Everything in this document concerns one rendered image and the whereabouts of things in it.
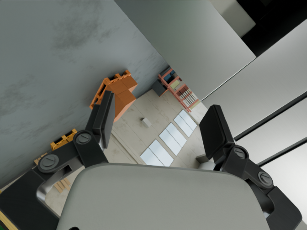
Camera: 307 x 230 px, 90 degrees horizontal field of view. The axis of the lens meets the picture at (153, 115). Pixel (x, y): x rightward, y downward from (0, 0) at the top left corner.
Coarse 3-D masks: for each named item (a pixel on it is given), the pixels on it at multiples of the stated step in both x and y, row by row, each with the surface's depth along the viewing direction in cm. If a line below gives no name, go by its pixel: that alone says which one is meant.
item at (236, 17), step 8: (216, 0) 32; (224, 0) 32; (232, 0) 32; (264, 0) 45; (272, 0) 42; (216, 8) 33; (224, 8) 32; (232, 8) 32; (240, 8) 32; (224, 16) 33; (232, 16) 32; (240, 16) 32; (248, 16) 32; (232, 24) 33; (240, 24) 32; (248, 24) 32; (240, 32) 32
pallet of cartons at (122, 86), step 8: (128, 72) 421; (104, 80) 363; (112, 80) 372; (120, 80) 390; (128, 80) 411; (112, 88) 365; (120, 88) 378; (128, 88) 397; (96, 96) 408; (120, 96) 366; (128, 96) 381; (120, 104) 371; (128, 104) 376; (120, 112) 390
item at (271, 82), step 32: (288, 32) 23; (256, 64) 25; (288, 64) 24; (224, 96) 27; (256, 96) 26; (288, 96) 25; (256, 128) 27; (288, 128) 26; (256, 160) 28; (288, 160) 27; (288, 192) 28
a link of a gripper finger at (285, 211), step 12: (264, 192) 10; (276, 192) 10; (264, 204) 10; (276, 204) 10; (288, 204) 10; (276, 216) 9; (288, 216) 9; (300, 216) 9; (276, 228) 9; (288, 228) 9
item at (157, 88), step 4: (172, 76) 1021; (156, 80) 925; (168, 80) 1053; (172, 80) 1035; (156, 84) 940; (160, 84) 923; (152, 88) 973; (156, 88) 954; (160, 88) 936; (164, 88) 922; (156, 92) 971; (160, 92) 952; (164, 92) 980
